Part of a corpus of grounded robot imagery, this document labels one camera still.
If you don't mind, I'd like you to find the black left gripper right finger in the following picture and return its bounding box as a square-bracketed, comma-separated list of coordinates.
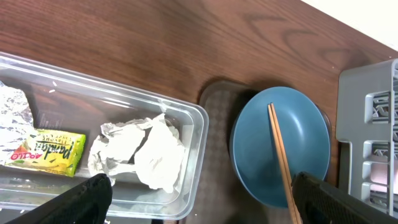
[292, 172, 397, 224]

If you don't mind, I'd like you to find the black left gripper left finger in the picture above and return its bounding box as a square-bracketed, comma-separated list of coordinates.
[7, 174, 113, 224]

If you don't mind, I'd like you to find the white napkin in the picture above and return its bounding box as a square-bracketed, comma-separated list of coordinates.
[88, 113, 185, 194]

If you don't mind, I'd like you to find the silver yellow snack wrapper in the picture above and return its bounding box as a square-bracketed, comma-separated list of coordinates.
[1, 83, 86, 177]

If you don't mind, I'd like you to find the pink cup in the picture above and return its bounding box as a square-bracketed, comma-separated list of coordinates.
[370, 163, 387, 193]

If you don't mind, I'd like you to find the clear plastic waste bin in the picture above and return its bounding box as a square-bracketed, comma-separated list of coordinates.
[1, 53, 209, 220]

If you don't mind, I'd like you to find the grey dishwasher rack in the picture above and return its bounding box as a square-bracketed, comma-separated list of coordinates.
[335, 59, 397, 218]

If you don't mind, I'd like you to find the wooden chopstick right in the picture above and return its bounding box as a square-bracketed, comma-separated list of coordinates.
[270, 103, 303, 224]

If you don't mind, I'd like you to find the dark blue plate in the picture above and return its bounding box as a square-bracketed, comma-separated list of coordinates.
[229, 86, 331, 208]

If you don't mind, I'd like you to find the brown serving tray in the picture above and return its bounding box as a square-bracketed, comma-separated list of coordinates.
[181, 81, 291, 224]

